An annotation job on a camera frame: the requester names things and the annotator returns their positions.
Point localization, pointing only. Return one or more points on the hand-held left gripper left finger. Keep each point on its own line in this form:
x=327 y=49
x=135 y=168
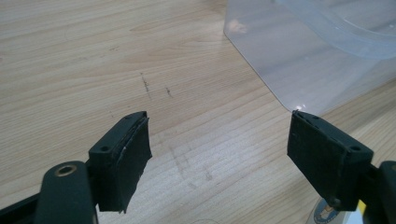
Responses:
x=120 y=161

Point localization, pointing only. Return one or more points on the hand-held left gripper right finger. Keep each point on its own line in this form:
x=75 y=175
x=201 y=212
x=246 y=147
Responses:
x=327 y=161

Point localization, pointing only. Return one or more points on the clear plastic storage container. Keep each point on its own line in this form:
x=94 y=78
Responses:
x=299 y=56

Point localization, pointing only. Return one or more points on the round blue yellow sticker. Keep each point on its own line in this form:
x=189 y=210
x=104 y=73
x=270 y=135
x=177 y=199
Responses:
x=323 y=214

